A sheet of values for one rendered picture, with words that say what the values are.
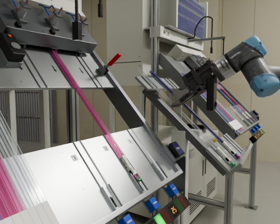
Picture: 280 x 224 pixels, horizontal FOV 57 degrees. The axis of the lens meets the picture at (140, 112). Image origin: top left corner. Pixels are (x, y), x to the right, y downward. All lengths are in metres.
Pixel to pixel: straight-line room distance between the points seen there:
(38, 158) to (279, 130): 3.50
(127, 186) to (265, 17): 3.43
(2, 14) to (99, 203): 0.55
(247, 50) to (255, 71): 0.08
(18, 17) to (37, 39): 0.07
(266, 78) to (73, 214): 0.63
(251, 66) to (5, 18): 0.71
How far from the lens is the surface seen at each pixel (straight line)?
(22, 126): 5.24
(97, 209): 0.59
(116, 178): 0.67
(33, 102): 5.01
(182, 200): 0.82
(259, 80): 0.84
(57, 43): 0.89
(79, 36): 0.68
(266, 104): 3.79
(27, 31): 0.81
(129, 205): 0.62
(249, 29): 3.84
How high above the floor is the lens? 0.99
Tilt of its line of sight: 6 degrees down
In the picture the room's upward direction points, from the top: straight up
